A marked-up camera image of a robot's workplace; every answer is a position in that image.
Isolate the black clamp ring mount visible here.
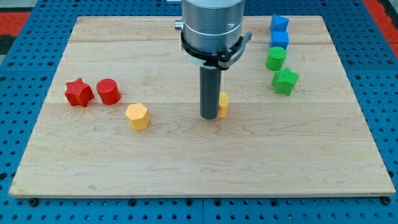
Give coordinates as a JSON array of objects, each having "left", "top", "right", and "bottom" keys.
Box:
[{"left": 180, "top": 31, "right": 252, "bottom": 70}]

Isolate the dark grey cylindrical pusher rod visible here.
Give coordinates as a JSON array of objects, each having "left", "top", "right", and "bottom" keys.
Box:
[{"left": 200, "top": 67, "right": 221, "bottom": 119}]

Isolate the yellow heart block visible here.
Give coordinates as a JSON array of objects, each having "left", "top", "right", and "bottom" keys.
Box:
[{"left": 218, "top": 91, "right": 229, "bottom": 118}]

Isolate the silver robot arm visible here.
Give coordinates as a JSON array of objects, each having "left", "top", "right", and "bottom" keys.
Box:
[{"left": 175, "top": 0, "right": 252, "bottom": 119}]

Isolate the green star block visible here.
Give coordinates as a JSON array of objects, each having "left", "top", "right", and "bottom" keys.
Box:
[{"left": 272, "top": 68, "right": 299, "bottom": 96}]

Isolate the red star block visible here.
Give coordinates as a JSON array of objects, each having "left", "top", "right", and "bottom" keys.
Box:
[{"left": 65, "top": 78, "right": 95, "bottom": 107}]

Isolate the green cylinder block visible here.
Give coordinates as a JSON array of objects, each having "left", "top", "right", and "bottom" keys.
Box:
[{"left": 266, "top": 47, "right": 287, "bottom": 71}]

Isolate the blue cube block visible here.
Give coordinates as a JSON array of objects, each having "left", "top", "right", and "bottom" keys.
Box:
[{"left": 269, "top": 31, "right": 289, "bottom": 50}]

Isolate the blue triangle block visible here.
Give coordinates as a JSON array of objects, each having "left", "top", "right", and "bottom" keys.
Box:
[{"left": 270, "top": 14, "right": 289, "bottom": 32}]

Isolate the yellow hexagon block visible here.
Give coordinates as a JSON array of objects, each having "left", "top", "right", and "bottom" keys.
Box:
[{"left": 125, "top": 103, "right": 150, "bottom": 131}]

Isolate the wooden board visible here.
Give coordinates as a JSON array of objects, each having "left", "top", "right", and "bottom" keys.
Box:
[{"left": 9, "top": 16, "right": 396, "bottom": 198}]

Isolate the red cylinder block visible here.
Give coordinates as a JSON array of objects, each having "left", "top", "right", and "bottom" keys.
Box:
[{"left": 96, "top": 78, "right": 121, "bottom": 105}]

